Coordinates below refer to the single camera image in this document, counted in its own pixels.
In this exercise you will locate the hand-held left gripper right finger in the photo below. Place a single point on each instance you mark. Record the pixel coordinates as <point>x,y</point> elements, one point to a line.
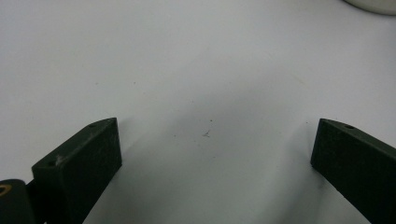
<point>358,168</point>

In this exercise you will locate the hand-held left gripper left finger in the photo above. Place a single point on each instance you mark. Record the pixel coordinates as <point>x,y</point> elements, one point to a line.
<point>77,168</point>

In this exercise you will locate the white mug with dark rim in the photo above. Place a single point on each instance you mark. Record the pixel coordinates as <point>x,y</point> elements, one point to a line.
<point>373,6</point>

